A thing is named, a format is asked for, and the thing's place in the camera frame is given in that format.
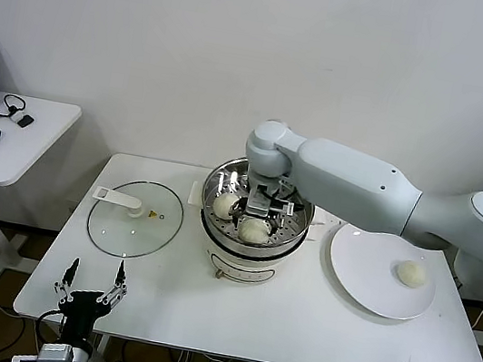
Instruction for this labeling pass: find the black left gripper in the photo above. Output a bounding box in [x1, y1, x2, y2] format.
[44, 249, 134, 356]

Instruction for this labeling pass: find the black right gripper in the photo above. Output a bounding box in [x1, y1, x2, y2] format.
[224, 196, 290, 240]

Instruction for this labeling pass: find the white steamed baozi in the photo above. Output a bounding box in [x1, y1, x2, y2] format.
[210, 191, 240, 221]
[237, 216, 272, 247]
[392, 258, 429, 291]

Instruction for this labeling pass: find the stainless steel steamer basket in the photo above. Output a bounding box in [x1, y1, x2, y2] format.
[192, 151, 321, 266]

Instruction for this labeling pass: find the white electric cooking pot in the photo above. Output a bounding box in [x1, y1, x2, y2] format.
[174, 176, 331, 298]

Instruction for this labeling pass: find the white round plate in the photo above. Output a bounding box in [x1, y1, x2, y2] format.
[319, 220, 445, 326]

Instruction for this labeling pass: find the small black white dongle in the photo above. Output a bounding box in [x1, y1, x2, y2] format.
[7, 110, 37, 132]

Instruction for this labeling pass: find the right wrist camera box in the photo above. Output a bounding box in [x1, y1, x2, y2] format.
[244, 181, 298, 221]

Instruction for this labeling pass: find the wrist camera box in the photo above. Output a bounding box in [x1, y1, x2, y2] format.
[12, 336, 74, 362]
[244, 181, 298, 221]

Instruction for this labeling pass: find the glass lid with white handle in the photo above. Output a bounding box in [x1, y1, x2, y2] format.
[83, 171, 189, 266]

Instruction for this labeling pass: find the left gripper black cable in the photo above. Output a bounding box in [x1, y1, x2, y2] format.
[33, 307, 68, 349]

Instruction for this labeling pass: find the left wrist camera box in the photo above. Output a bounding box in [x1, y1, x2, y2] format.
[12, 336, 74, 362]

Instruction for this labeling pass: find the black earphone cable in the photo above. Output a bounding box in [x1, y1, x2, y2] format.
[0, 93, 31, 124]

